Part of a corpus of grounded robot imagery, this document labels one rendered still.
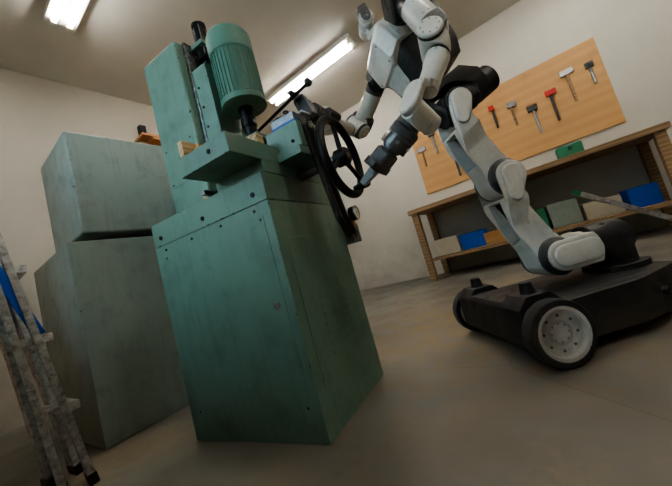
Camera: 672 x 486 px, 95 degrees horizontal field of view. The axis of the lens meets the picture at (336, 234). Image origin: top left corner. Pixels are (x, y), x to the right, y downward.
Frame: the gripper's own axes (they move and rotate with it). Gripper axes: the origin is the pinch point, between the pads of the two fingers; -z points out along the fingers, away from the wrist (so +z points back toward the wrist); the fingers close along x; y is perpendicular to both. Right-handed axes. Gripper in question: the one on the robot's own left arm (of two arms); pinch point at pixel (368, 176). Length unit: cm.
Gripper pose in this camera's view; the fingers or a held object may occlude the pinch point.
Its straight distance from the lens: 99.3
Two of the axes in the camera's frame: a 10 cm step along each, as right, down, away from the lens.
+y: -6.5, -6.9, 3.2
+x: 4.7, -0.3, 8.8
